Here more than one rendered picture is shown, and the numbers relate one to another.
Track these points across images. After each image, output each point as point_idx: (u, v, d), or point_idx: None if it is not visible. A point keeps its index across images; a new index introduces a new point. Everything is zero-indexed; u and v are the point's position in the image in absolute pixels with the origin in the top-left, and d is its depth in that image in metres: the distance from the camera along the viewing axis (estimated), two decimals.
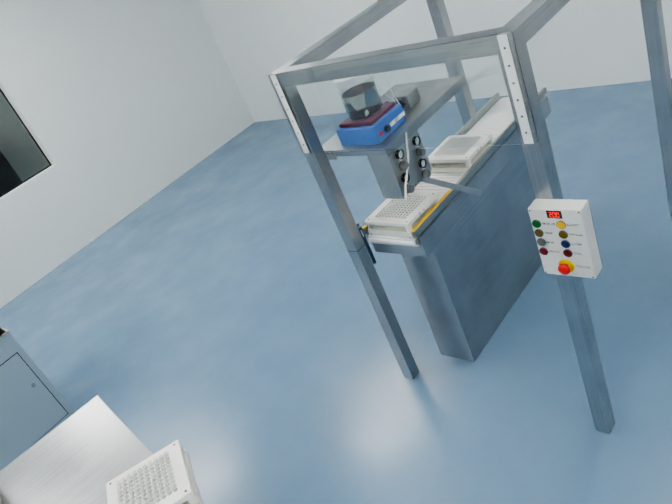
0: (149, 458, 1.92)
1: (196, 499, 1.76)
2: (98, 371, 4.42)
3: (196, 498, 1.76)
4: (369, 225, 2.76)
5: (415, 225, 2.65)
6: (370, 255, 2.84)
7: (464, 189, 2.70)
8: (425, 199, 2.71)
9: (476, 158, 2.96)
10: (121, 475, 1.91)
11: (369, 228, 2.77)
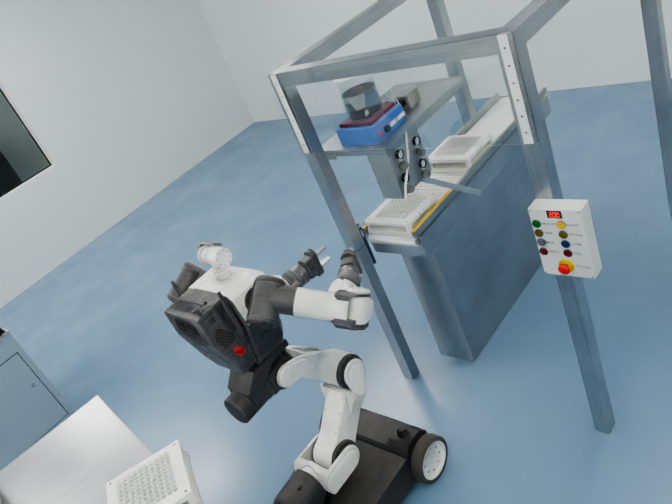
0: (149, 458, 1.92)
1: (196, 499, 1.76)
2: (98, 371, 4.42)
3: (196, 498, 1.76)
4: (369, 225, 2.76)
5: (415, 225, 2.65)
6: (370, 255, 2.84)
7: (464, 189, 2.70)
8: (425, 199, 2.71)
9: (476, 158, 2.96)
10: (121, 475, 1.91)
11: (369, 228, 2.77)
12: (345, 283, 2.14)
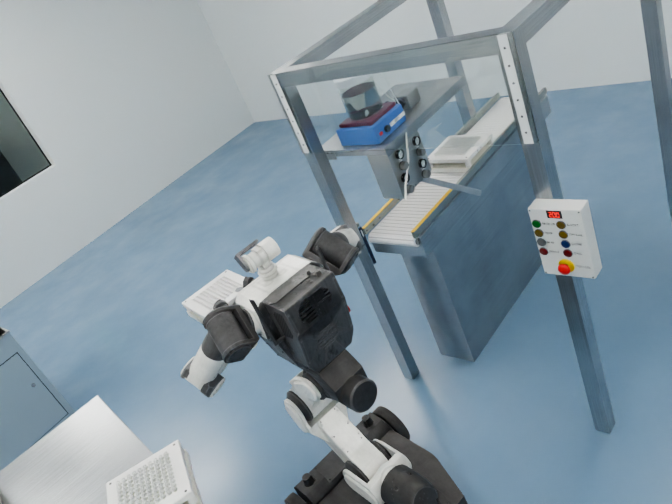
0: (149, 458, 1.92)
1: (196, 499, 1.76)
2: (98, 371, 4.42)
3: (196, 498, 1.76)
4: None
5: None
6: (370, 255, 2.84)
7: (464, 189, 2.70)
8: (228, 275, 2.67)
9: (476, 158, 2.96)
10: (121, 475, 1.91)
11: None
12: None
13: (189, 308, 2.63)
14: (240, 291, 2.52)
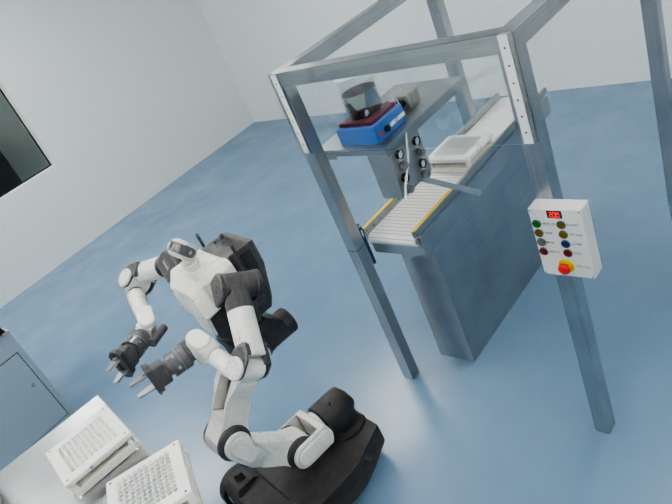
0: (149, 458, 1.92)
1: (196, 499, 1.76)
2: (98, 371, 4.42)
3: (196, 498, 1.76)
4: None
5: None
6: (370, 255, 2.84)
7: (464, 189, 2.70)
8: (62, 444, 2.16)
9: (476, 158, 2.96)
10: (121, 475, 1.91)
11: (134, 438, 2.10)
12: (134, 309, 2.45)
13: (76, 483, 2.00)
14: (113, 368, 2.24)
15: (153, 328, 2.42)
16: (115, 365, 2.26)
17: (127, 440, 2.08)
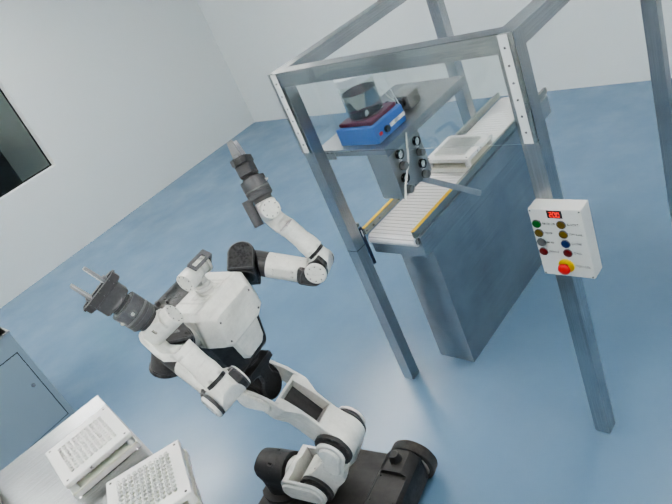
0: (149, 458, 1.92)
1: (196, 499, 1.76)
2: (98, 371, 4.42)
3: (196, 498, 1.76)
4: None
5: None
6: (370, 255, 2.84)
7: (464, 189, 2.70)
8: (62, 444, 2.16)
9: (476, 158, 2.96)
10: (121, 475, 1.91)
11: (134, 438, 2.10)
12: (165, 361, 1.73)
13: (76, 483, 2.00)
14: (78, 287, 1.64)
15: None
16: (83, 290, 1.65)
17: (127, 440, 2.08)
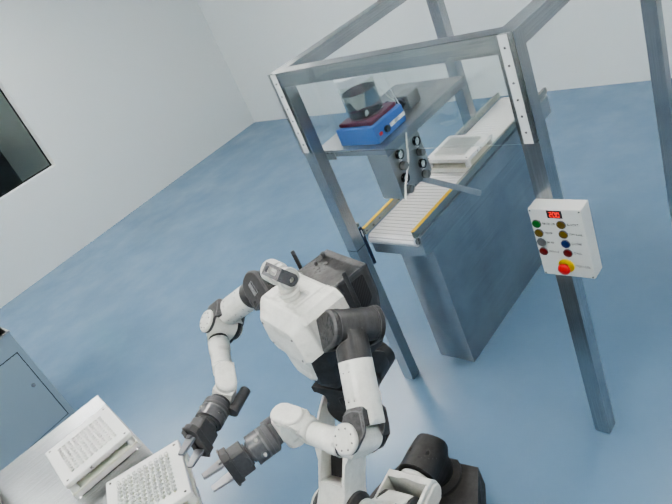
0: (149, 458, 1.92)
1: (196, 499, 1.76)
2: (98, 371, 4.42)
3: (196, 498, 1.76)
4: None
5: None
6: (370, 255, 2.84)
7: (464, 189, 2.70)
8: (62, 444, 2.16)
9: (476, 158, 2.96)
10: (121, 475, 1.91)
11: (134, 438, 2.10)
12: (213, 364, 1.99)
13: (76, 483, 2.00)
14: (188, 449, 1.79)
15: (234, 393, 1.95)
16: (190, 445, 1.80)
17: (127, 440, 2.08)
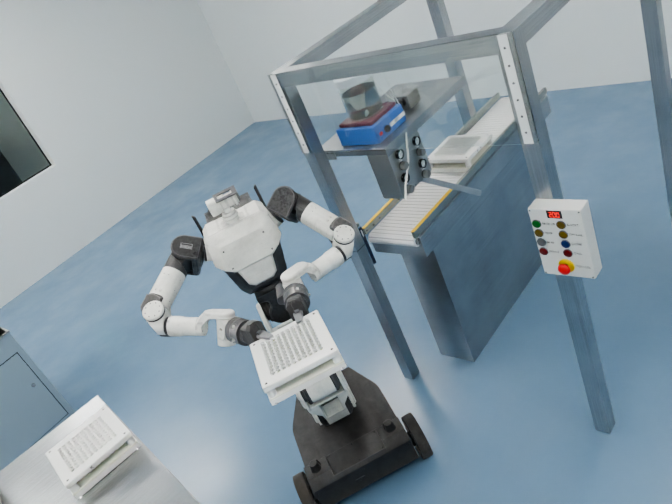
0: (257, 359, 1.93)
1: None
2: (98, 371, 4.42)
3: None
4: None
5: None
6: (370, 255, 2.84)
7: (464, 189, 2.70)
8: (62, 444, 2.16)
9: (476, 158, 2.96)
10: (262, 377, 1.85)
11: (134, 438, 2.10)
12: (201, 315, 2.16)
13: (76, 483, 2.00)
14: (269, 334, 2.02)
15: None
16: (267, 333, 2.03)
17: (127, 440, 2.08)
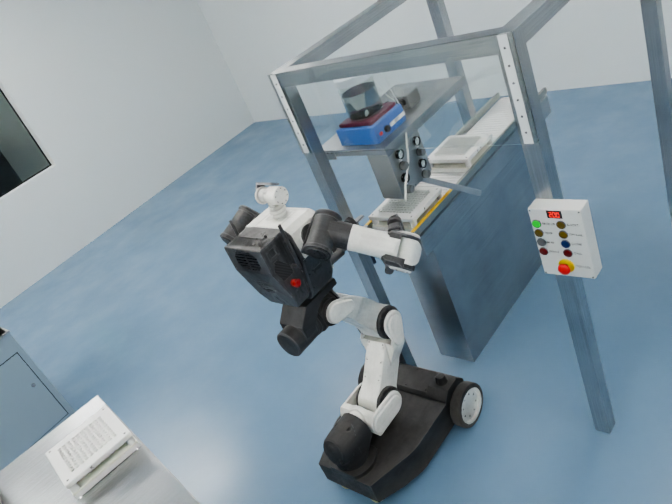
0: (422, 205, 2.67)
1: (372, 223, 2.80)
2: (98, 371, 4.42)
3: (372, 223, 2.79)
4: None
5: None
6: (370, 255, 2.84)
7: (464, 189, 2.70)
8: (62, 444, 2.16)
9: (476, 158, 2.96)
10: (433, 193, 2.72)
11: (134, 438, 2.10)
12: None
13: (76, 483, 2.00)
14: None
15: None
16: None
17: (127, 440, 2.08)
